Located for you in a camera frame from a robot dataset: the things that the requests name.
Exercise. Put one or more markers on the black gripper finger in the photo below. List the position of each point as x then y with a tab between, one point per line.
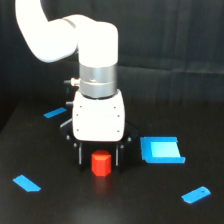
81	156
120	154

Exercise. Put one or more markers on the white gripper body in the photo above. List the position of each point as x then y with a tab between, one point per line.
97	120

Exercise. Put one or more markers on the red hexagonal block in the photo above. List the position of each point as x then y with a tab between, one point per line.
101	163

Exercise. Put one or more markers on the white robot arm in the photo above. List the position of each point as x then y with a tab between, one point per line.
95	42

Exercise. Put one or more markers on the blue square tape marker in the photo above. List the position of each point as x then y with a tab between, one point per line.
161	150

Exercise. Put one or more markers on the blue tape strip back left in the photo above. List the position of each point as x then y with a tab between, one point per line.
54	112

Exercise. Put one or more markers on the blue tape strip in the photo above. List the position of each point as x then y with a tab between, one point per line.
54	112
196	195
26	184

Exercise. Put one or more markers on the blue tape strip front left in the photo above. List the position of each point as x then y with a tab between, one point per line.
26	184

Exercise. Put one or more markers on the blue tape strip front right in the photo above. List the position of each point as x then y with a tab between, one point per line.
196	195

